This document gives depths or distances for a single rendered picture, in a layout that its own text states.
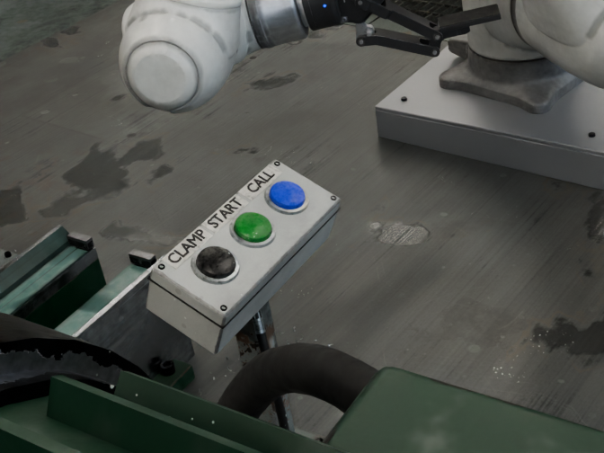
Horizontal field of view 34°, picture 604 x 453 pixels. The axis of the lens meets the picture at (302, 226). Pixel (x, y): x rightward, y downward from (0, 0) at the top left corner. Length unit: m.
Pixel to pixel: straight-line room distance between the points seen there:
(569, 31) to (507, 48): 0.22
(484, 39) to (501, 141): 0.14
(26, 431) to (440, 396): 0.11
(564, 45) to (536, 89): 0.19
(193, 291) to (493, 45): 0.74
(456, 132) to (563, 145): 0.16
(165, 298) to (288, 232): 0.11
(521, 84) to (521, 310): 0.39
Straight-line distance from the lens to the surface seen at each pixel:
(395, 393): 0.26
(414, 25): 1.16
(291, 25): 1.13
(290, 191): 0.81
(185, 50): 0.95
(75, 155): 1.55
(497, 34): 1.34
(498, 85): 1.38
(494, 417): 0.25
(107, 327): 0.97
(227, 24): 1.00
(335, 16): 1.13
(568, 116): 1.34
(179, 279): 0.74
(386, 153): 1.40
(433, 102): 1.41
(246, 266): 0.76
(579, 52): 1.16
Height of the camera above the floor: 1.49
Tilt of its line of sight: 33 degrees down
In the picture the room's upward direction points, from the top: 10 degrees counter-clockwise
